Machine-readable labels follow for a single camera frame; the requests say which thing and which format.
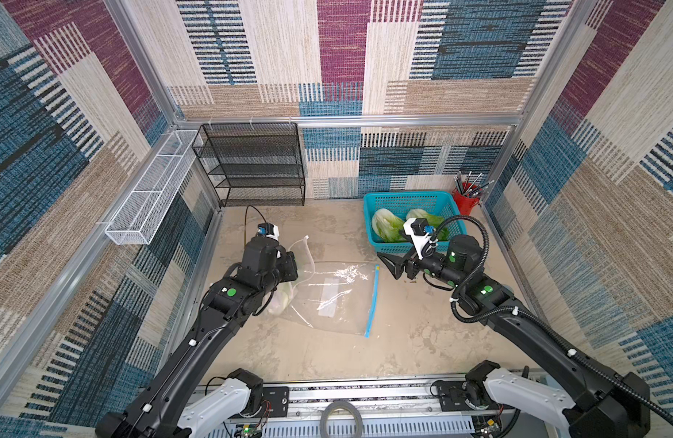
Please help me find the black wire shelf rack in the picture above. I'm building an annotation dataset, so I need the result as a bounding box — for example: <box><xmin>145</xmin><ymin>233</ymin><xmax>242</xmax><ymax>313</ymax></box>
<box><xmin>193</xmin><ymin>122</ymin><xmax>307</xmax><ymax>207</ymax></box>

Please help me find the clear pink-zip lettuce bag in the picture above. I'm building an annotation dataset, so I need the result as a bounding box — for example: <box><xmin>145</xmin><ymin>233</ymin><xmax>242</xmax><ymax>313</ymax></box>
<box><xmin>288</xmin><ymin>235</ymin><xmax>315</xmax><ymax>301</ymax></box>

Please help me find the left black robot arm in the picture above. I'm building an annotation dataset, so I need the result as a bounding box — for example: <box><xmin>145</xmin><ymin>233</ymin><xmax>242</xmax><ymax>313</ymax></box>
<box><xmin>96</xmin><ymin>223</ymin><xmax>297</xmax><ymax>437</ymax></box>

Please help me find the grey tape roll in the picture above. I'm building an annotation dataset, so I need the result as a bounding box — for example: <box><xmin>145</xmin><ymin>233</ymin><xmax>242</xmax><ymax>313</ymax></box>
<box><xmin>318</xmin><ymin>401</ymin><xmax>365</xmax><ymax>438</ymax></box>

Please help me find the clear blue-zip bag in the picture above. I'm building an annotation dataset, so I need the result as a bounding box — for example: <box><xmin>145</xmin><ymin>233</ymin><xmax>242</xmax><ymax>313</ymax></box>
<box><xmin>278</xmin><ymin>262</ymin><xmax>380</xmax><ymax>338</ymax></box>

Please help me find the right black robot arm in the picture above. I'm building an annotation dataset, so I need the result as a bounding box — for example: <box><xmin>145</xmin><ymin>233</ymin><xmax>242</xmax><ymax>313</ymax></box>
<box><xmin>378</xmin><ymin>215</ymin><xmax>673</xmax><ymax>437</ymax></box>

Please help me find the chinese cabbage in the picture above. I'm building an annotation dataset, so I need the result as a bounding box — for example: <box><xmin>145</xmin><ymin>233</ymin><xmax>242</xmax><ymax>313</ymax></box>
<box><xmin>405</xmin><ymin>207</ymin><xmax>451</xmax><ymax>242</ymax></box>
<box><xmin>371</xmin><ymin>208</ymin><xmax>406</xmax><ymax>243</ymax></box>

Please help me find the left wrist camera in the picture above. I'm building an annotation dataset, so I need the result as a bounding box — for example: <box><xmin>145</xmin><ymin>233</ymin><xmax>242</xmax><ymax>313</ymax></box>
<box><xmin>256</xmin><ymin>222</ymin><xmax>280</xmax><ymax>241</ymax></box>

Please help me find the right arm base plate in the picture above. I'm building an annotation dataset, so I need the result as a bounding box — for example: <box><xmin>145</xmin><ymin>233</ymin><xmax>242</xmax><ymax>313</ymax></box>
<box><xmin>429</xmin><ymin>380</ymin><xmax>513</xmax><ymax>412</ymax></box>

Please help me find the teal plastic basket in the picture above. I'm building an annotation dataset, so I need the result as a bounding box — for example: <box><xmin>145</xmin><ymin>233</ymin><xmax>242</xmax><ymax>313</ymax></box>
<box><xmin>363</xmin><ymin>191</ymin><xmax>470</xmax><ymax>256</ymax></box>

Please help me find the red utensil cup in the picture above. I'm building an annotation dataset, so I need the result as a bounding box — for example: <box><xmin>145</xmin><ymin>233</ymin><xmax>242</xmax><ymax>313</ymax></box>
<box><xmin>453</xmin><ymin>182</ymin><xmax>480</xmax><ymax>215</ymax></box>

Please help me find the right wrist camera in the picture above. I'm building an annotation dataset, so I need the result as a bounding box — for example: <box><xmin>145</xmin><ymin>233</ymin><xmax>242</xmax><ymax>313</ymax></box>
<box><xmin>404</xmin><ymin>217</ymin><xmax>438</xmax><ymax>260</ymax></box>

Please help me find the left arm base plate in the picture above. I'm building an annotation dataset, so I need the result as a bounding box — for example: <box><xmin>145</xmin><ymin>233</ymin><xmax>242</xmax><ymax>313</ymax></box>
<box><xmin>230</xmin><ymin>386</ymin><xmax>290</xmax><ymax>421</ymax></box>

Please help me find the white mesh wall basket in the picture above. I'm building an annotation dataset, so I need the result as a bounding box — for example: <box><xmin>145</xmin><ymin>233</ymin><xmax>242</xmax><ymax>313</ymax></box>
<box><xmin>105</xmin><ymin>131</ymin><xmax>197</xmax><ymax>246</ymax></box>

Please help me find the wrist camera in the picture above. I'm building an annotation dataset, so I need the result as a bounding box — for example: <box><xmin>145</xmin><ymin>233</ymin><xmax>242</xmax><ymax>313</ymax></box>
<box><xmin>256</xmin><ymin>222</ymin><xmax>280</xmax><ymax>241</ymax></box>
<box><xmin>404</xmin><ymin>217</ymin><xmax>438</xmax><ymax>260</ymax></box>

